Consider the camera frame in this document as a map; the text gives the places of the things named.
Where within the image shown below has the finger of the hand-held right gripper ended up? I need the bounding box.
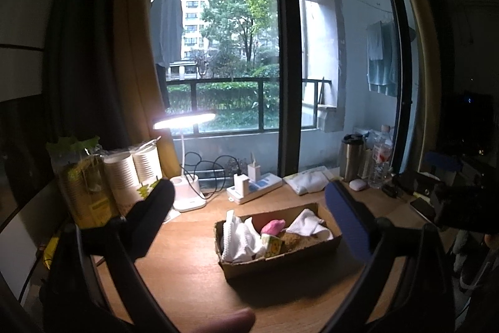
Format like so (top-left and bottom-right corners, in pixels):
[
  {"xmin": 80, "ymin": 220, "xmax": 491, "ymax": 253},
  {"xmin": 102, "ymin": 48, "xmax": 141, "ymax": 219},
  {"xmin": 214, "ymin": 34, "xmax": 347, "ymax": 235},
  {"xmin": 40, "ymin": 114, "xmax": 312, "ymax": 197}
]
[
  {"xmin": 431, "ymin": 179, "xmax": 468, "ymax": 228},
  {"xmin": 424, "ymin": 150, "xmax": 464, "ymax": 173}
]

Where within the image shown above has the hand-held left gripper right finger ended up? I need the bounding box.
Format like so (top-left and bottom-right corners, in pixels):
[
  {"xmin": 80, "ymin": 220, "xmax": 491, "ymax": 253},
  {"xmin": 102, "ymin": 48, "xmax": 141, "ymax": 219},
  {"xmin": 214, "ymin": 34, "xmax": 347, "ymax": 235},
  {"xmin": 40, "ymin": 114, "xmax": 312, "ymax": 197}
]
[{"xmin": 323, "ymin": 179, "xmax": 457, "ymax": 333}]

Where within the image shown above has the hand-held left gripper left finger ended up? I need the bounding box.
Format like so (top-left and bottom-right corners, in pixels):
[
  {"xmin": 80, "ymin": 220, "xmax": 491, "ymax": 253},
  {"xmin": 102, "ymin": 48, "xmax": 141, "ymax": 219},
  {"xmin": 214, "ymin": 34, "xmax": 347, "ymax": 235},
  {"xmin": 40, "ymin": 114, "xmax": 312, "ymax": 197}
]
[{"xmin": 39, "ymin": 179, "xmax": 180, "ymax": 333}]

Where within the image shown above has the white fleece cloth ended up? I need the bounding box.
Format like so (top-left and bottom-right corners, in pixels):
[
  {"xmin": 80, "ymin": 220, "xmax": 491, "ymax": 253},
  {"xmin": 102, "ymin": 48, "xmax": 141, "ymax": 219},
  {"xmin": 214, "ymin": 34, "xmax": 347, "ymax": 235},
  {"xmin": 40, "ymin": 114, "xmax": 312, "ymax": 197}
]
[{"xmin": 286, "ymin": 209, "xmax": 335, "ymax": 241}]

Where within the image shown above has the brown fuzzy plush pouch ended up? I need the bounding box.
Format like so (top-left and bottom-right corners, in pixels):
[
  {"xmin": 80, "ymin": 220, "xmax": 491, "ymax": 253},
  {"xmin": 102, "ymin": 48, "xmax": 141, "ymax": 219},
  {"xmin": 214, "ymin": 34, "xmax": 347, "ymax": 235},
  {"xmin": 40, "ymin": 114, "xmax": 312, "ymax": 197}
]
[{"xmin": 279, "ymin": 232, "xmax": 312, "ymax": 252}]

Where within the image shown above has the yellow-green small box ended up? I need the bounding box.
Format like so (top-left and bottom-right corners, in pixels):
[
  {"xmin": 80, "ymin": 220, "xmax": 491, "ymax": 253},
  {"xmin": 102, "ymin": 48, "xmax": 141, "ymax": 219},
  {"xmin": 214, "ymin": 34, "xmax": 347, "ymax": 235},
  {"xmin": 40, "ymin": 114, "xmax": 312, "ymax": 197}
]
[{"xmin": 259, "ymin": 233, "xmax": 284, "ymax": 259}]

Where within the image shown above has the brown cardboard box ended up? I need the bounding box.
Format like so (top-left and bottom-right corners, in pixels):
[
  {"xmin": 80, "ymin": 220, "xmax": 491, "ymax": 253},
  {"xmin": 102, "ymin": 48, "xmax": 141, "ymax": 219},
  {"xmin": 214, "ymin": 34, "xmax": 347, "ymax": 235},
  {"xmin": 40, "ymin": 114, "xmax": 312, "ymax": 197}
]
[{"xmin": 214, "ymin": 202, "xmax": 344, "ymax": 281}]

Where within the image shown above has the white knit glove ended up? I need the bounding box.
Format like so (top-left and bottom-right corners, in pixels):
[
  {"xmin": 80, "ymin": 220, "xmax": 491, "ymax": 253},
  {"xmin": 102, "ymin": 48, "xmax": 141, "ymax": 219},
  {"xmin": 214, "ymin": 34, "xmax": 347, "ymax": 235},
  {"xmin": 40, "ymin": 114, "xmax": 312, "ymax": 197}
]
[{"xmin": 220, "ymin": 210, "xmax": 268, "ymax": 263}]

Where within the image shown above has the black smartphone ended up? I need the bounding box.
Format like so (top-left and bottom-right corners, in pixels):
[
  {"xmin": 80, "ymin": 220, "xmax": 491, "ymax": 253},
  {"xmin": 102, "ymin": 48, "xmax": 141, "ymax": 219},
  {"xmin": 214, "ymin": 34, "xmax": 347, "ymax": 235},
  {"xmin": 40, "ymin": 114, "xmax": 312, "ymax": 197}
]
[{"xmin": 409, "ymin": 198, "xmax": 435, "ymax": 220}]

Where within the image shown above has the white desk lamp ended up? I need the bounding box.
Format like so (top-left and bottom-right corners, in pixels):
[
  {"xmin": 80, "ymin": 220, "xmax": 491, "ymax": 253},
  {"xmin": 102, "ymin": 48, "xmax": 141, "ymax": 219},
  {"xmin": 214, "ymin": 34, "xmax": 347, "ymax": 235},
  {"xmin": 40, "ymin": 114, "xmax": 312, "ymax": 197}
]
[{"xmin": 153, "ymin": 112, "xmax": 217, "ymax": 213}]

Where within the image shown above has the white paper cup pack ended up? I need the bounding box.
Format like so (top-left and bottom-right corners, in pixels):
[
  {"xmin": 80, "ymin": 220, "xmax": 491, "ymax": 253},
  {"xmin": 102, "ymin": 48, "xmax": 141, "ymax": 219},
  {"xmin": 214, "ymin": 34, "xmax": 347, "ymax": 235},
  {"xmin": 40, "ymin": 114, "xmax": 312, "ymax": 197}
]
[{"xmin": 102, "ymin": 144, "xmax": 164, "ymax": 217}]

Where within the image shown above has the white folded cloth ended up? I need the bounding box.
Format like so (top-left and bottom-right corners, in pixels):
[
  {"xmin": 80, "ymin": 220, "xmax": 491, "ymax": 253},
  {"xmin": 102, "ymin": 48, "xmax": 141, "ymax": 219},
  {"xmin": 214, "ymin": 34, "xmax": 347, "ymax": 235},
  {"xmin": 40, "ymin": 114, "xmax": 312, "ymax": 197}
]
[{"xmin": 286, "ymin": 167, "xmax": 332, "ymax": 196}]

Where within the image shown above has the clear plastic bottle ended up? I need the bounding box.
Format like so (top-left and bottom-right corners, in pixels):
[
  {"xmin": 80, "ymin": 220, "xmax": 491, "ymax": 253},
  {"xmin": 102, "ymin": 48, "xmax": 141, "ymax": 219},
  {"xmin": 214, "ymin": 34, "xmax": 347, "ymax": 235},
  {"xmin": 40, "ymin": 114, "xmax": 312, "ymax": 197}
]
[{"xmin": 368, "ymin": 130, "xmax": 392, "ymax": 189}]

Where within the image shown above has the steel tumbler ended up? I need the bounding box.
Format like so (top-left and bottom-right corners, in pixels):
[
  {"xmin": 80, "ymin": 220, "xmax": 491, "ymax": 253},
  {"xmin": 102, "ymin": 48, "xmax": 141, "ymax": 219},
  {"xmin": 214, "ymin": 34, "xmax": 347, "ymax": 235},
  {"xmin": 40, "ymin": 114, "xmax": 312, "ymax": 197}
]
[{"xmin": 339, "ymin": 133, "xmax": 365, "ymax": 182}]

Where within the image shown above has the green paper cup pack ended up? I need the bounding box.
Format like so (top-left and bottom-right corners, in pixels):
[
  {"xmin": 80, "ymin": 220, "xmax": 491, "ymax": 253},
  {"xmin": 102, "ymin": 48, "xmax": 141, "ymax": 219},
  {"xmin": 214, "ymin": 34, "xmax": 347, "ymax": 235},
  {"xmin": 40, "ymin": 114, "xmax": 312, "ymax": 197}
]
[{"xmin": 47, "ymin": 136, "xmax": 118, "ymax": 228}]

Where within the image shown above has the white charger with black plug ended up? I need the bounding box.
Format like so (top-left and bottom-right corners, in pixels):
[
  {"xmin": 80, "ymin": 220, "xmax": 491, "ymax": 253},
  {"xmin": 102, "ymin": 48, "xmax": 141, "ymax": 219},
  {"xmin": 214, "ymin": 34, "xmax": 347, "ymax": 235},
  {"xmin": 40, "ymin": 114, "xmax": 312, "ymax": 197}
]
[{"xmin": 234, "ymin": 173, "xmax": 250, "ymax": 197}]

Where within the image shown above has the white power strip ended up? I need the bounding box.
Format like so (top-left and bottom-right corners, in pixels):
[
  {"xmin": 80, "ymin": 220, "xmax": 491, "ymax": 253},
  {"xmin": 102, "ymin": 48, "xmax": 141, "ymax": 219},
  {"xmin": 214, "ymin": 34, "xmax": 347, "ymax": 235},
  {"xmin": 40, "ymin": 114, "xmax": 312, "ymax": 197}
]
[{"xmin": 227, "ymin": 174, "xmax": 283, "ymax": 205}]

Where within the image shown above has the white charger block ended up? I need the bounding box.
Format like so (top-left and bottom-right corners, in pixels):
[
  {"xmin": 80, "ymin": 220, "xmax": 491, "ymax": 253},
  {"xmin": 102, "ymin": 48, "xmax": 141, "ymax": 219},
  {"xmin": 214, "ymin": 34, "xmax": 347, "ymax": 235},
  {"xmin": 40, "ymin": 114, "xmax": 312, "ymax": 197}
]
[{"xmin": 247, "ymin": 151, "xmax": 264, "ymax": 181}]

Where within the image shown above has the yellow snack packet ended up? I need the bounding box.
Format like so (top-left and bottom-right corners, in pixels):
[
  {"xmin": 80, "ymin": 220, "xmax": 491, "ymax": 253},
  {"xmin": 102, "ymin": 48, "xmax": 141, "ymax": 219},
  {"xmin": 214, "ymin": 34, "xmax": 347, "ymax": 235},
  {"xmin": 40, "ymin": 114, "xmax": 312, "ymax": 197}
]
[{"xmin": 42, "ymin": 237, "xmax": 59, "ymax": 271}]

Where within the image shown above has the light blue hanging towel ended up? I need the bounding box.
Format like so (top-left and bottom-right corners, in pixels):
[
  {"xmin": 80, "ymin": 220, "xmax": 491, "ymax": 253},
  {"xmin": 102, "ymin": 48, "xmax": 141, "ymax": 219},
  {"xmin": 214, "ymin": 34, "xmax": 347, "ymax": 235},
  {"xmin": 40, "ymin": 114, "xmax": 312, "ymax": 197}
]
[{"xmin": 366, "ymin": 21, "xmax": 398, "ymax": 97}]

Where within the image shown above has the black balcony railing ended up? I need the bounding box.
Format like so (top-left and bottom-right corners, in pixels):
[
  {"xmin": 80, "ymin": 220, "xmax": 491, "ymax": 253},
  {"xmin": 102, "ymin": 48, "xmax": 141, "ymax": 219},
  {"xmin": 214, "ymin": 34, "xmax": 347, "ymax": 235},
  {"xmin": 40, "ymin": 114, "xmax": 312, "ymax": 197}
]
[{"xmin": 166, "ymin": 77, "xmax": 332, "ymax": 133}]

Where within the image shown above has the tan curtain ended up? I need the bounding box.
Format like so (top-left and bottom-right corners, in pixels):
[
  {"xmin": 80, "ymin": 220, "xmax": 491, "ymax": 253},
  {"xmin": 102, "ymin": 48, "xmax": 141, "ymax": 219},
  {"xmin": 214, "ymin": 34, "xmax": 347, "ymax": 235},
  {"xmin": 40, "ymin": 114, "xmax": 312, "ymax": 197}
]
[
  {"xmin": 382, "ymin": 0, "xmax": 433, "ymax": 170},
  {"xmin": 113, "ymin": 0, "xmax": 180, "ymax": 178}
]

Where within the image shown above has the dark grey curtain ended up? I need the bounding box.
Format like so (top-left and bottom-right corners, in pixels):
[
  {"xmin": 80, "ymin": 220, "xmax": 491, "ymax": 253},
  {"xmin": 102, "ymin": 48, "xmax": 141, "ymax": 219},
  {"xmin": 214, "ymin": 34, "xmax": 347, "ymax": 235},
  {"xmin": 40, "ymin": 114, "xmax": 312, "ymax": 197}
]
[{"xmin": 43, "ymin": 0, "xmax": 129, "ymax": 162}]

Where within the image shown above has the grey hanging garment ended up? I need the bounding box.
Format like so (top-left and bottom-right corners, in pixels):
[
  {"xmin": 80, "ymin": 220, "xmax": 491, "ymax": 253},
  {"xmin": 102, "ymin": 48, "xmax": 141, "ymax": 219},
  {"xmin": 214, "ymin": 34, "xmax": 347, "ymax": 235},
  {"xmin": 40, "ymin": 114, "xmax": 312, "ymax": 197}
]
[{"xmin": 150, "ymin": 0, "xmax": 184, "ymax": 68}]

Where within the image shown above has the black cable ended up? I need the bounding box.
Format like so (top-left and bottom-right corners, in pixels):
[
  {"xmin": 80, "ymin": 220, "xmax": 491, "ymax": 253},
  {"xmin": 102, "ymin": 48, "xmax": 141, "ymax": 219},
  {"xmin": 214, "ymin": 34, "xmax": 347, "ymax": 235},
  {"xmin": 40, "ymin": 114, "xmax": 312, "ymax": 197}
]
[
  {"xmin": 182, "ymin": 151, "xmax": 219, "ymax": 199},
  {"xmin": 203, "ymin": 155, "xmax": 242, "ymax": 197}
]

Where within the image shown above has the black window frame post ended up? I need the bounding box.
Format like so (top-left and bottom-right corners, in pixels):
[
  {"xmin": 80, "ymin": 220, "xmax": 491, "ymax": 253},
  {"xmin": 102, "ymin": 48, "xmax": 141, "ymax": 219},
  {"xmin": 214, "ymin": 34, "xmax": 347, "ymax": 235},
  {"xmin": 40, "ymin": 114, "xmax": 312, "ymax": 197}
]
[{"xmin": 271, "ymin": 0, "xmax": 303, "ymax": 178}]

